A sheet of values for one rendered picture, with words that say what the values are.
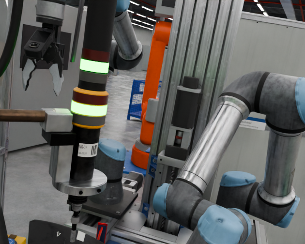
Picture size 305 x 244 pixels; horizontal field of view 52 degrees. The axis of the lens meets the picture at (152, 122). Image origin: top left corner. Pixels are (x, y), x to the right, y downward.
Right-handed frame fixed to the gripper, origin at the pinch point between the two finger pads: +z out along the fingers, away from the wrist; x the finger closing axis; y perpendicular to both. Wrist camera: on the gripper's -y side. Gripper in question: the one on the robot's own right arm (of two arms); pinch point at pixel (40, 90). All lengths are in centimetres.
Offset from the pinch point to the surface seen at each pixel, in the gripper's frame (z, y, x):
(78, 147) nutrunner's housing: -3, -52, -25
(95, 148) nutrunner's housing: -3, -51, -26
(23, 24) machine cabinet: -23, 315, 145
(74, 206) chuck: 6, -51, -25
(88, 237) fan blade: 26.7, -26.1, -23.3
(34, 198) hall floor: 148, 206, 72
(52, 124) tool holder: -6, -55, -22
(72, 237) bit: 10, -51, -25
